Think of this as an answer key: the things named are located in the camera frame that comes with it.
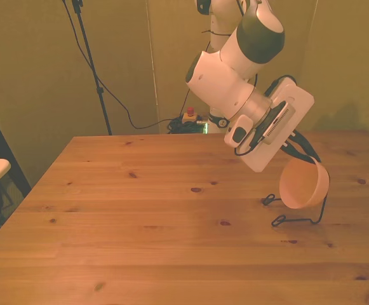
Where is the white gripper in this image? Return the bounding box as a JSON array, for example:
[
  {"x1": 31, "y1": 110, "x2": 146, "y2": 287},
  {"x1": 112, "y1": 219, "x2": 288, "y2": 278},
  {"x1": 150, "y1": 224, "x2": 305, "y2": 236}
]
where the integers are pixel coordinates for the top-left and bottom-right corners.
[{"x1": 239, "y1": 78, "x2": 321, "y2": 173}]

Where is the pink bowl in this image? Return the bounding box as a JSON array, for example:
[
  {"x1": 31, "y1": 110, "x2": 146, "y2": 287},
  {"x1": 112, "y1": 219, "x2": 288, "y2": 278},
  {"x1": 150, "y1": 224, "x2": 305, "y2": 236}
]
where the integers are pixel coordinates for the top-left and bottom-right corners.
[{"x1": 279, "y1": 158, "x2": 331, "y2": 210}]

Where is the red emergency stop button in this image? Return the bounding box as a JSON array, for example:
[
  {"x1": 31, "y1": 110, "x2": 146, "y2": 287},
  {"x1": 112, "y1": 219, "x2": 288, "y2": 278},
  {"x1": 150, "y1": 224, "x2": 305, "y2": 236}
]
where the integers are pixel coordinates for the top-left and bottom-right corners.
[{"x1": 182, "y1": 107, "x2": 198, "y2": 124}]

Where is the black tripod stand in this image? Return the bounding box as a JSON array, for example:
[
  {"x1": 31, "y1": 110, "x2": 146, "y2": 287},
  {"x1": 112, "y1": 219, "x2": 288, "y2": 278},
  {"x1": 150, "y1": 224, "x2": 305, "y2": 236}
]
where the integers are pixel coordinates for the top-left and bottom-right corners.
[{"x1": 71, "y1": 0, "x2": 114, "y2": 137}]

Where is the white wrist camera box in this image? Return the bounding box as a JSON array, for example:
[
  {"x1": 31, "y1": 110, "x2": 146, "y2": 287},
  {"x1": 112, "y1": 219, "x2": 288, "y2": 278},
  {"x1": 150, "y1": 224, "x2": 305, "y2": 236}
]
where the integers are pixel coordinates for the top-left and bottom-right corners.
[{"x1": 260, "y1": 100, "x2": 297, "y2": 146}]

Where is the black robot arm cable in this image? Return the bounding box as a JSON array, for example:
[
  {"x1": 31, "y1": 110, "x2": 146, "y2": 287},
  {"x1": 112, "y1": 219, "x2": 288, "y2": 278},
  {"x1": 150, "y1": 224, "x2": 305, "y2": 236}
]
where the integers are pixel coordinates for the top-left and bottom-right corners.
[{"x1": 201, "y1": 0, "x2": 298, "y2": 158}]

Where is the black wire bowl rack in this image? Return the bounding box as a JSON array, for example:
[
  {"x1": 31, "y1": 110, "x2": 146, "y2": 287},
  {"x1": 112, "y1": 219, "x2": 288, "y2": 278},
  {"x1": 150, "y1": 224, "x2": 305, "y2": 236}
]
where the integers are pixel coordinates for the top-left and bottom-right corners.
[{"x1": 261, "y1": 173, "x2": 331, "y2": 227}]

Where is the black cable bundle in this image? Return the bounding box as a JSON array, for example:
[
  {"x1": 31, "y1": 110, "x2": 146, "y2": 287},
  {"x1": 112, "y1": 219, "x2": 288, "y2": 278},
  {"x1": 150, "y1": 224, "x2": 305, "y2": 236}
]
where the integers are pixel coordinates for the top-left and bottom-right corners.
[{"x1": 166, "y1": 117, "x2": 209, "y2": 135}]

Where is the black tripod cable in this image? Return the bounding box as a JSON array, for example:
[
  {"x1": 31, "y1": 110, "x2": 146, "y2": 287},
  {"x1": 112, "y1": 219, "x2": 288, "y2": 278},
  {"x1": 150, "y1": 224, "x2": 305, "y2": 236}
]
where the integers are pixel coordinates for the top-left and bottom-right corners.
[{"x1": 62, "y1": 0, "x2": 185, "y2": 130}]

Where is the black shelf frame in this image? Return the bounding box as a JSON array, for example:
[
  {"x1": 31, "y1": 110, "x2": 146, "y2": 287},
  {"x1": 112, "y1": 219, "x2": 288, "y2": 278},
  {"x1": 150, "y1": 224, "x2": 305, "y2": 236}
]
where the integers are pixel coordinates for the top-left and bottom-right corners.
[{"x1": 0, "y1": 95, "x2": 32, "y2": 191}]

